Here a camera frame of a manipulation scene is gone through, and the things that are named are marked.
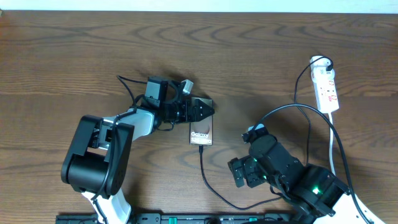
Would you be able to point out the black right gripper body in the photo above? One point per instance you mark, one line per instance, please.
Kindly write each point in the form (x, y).
(255, 173)

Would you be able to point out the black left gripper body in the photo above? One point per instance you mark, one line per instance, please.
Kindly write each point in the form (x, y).
(175, 114)

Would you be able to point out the Galaxy smartphone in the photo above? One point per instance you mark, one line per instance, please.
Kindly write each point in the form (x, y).
(201, 132)

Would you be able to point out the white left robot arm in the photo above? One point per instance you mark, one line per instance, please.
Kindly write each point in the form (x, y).
(96, 162)

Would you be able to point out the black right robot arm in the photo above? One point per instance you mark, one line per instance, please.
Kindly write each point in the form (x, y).
(316, 193)

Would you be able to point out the white USB charger plug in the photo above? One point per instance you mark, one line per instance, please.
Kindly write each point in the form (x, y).
(320, 74)

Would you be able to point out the white power strip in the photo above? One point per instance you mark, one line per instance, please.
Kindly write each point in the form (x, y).
(325, 92)

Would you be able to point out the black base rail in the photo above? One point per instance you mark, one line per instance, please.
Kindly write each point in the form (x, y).
(179, 218)

